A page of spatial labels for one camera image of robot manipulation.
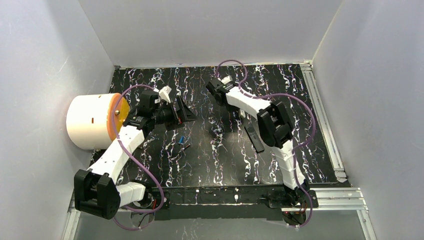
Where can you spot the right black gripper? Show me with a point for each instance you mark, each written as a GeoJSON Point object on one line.
{"type": "Point", "coordinates": [214, 88]}

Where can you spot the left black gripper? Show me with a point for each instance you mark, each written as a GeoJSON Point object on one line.
{"type": "Point", "coordinates": [178, 112]}

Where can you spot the black remote control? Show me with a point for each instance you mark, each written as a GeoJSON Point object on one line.
{"type": "Point", "coordinates": [254, 138]}

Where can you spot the white remote control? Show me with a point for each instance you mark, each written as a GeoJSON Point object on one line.
{"type": "Point", "coordinates": [242, 113]}

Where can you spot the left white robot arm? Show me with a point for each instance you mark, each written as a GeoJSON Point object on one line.
{"type": "Point", "coordinates": [96, 188]}

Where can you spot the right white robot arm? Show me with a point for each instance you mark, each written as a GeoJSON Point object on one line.
{"type": "Point", "coordinates": [275, 130]}

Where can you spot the white orange cylinder container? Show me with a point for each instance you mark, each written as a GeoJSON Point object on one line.
{"type": "Point", "coordinates": [92, 120]}

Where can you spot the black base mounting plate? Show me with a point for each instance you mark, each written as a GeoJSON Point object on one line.
{"type": "Point", "coordinates": [232, 202]}

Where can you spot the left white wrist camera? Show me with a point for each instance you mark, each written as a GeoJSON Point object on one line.
{"type": "Point", "coordinates": [164, 93]}

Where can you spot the front aluminium frame rail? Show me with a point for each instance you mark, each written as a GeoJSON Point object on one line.
{"type": "Point", "coordinates": [342, 214]}

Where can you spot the aluminium frame rail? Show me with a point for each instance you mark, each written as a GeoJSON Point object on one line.
{"type": "Point", "coordinates": [342, 214]}
{"type": "Point", "coordinates": [318, 99]}

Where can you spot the right aluminium frame rail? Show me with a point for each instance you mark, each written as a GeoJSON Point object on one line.
{"type": "Point", "coordinates": [318, 99]}

